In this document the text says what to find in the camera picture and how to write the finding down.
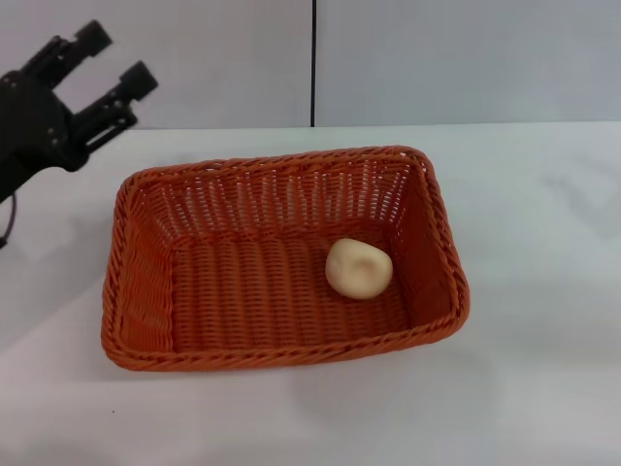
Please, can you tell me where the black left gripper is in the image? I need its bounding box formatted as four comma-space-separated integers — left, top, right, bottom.
0, 19, 160, 206

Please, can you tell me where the orange woven wicker basket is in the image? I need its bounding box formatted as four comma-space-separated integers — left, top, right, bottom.
100, 143, 472, 375

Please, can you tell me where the toy peach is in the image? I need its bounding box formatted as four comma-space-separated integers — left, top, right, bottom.
324, 237, 394, 300

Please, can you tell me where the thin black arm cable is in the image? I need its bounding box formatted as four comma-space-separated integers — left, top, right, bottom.
0, 189, 20, 250

